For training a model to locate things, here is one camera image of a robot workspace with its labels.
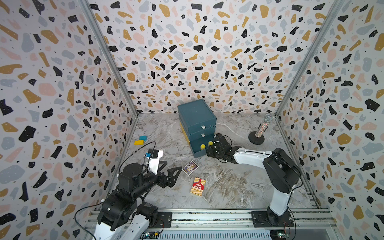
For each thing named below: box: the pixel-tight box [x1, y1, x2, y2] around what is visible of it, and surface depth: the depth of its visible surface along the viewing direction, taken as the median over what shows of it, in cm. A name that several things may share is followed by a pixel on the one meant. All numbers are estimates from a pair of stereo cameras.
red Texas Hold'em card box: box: [190, 177, 206, 197], surface depth 85 cm
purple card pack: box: [182, 160, 199, 176], surface depth 92 cm
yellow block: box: [133, 140, 145, 146], surface depth 106 cm
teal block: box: [139, 135, 148, 141], surface depth 108 cm
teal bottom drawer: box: [190, 134, 215, 159], surface depth 99 cm
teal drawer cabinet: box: [177, 98, 217, 156], surface depth 97 cm
